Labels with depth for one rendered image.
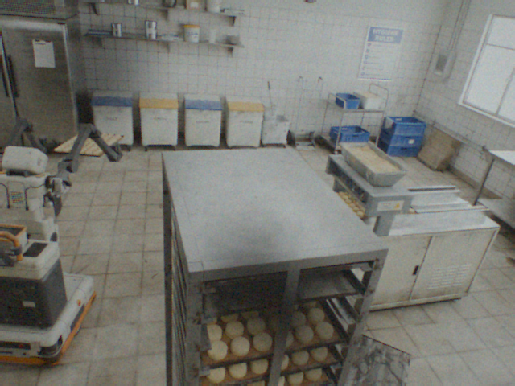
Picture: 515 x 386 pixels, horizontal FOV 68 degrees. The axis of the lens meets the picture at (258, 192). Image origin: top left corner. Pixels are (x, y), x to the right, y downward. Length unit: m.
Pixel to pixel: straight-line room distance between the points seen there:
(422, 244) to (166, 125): 3.99
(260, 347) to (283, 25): 5.79
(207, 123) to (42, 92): 2.17
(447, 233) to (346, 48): 4.31
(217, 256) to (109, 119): 5.14
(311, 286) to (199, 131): 5.05
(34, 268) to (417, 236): 2.59
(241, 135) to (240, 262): 5.27
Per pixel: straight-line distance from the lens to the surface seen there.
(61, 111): 5.70
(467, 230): 3.47
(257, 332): 1.13
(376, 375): 3.12
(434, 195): 3.78
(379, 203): 2.77
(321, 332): 1.16
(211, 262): 0.83
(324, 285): 1.05
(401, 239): 3.10
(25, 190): 2.77
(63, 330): 2.97
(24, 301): 2.82
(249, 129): 6.03
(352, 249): 0.94
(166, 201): 1.41
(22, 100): 5.79
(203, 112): 5.85
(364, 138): 6.82
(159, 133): 5.93
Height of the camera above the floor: 2.34
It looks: 28 degrees down
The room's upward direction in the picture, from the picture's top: 6 degrees clockwise
